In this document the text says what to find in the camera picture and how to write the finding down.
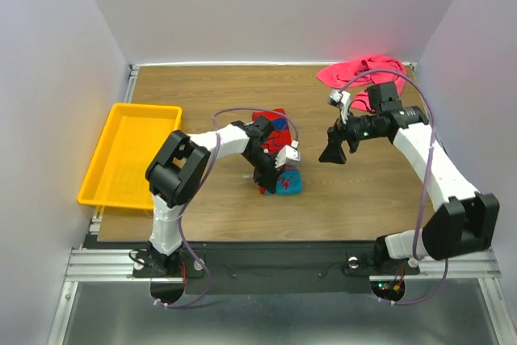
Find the yellow plastic tray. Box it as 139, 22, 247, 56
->
77, 103, 183, 210

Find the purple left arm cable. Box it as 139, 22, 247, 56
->
151, 107, 302, 309

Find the red and blue patterned towel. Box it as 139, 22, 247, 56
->
252, 108, 303, 196

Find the pink crumpled towel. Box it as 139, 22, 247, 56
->
316, 55, 407, 95

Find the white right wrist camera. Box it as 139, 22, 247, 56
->
328, 90, 352, 124

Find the aluminium front frame rail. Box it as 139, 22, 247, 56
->
65, 242, 501, 282

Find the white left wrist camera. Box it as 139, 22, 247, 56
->
275, 141, 301, 169

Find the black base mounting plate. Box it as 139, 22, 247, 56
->
129, 241, 419, 296

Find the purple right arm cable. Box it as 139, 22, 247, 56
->
338, 69, 450, 306

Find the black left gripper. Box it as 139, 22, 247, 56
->
243, 147, 285, 195

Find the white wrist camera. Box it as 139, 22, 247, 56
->
275, 141, 301, 169
328, 90, 352, 124

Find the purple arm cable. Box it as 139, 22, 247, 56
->
151, 107, 302, 309
338, 69, 450, 306

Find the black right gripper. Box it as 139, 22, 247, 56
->
317, 107, 385, 165

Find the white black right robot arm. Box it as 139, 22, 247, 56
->
319, 82, 500, 272

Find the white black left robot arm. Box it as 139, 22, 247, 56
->
129, 116, 284, 277

